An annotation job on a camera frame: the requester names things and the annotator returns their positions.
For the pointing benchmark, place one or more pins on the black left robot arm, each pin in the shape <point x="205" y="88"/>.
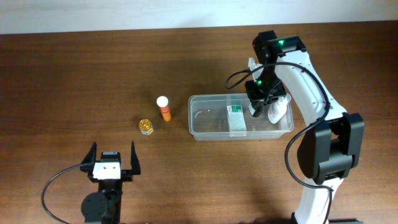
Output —
<point x="104" y="205"/>

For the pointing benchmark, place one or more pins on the dark bottle white cap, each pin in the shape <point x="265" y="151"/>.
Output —
<point x="256" y="110"/>

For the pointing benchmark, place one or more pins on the white spray bottle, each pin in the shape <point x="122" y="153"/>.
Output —
<point x="278" y="109"/>

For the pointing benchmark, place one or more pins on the clear plastic container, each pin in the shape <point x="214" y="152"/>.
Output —
<point x="207" y="118"/>

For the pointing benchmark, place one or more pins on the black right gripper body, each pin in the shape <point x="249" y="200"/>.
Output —
<point x="268" y="85"/>

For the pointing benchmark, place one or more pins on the small jar gold lid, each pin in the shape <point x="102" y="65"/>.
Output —
<point x="146" y="127"/>

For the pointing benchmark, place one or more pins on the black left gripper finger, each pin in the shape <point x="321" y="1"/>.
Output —
<point x="90" y="157"/>
<point x="135" y="164"/>

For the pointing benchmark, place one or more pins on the white green medicine box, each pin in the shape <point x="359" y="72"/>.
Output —
<point x="236" y="122"/>

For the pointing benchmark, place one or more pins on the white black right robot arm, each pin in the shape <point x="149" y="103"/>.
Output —
<point x="331" y="141"/>

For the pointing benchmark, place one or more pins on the orange tablet tube white cap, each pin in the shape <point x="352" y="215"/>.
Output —
<point x="163" y="104"/>

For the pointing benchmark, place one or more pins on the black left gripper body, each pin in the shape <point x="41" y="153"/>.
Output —
<point x="126" y="176"/>

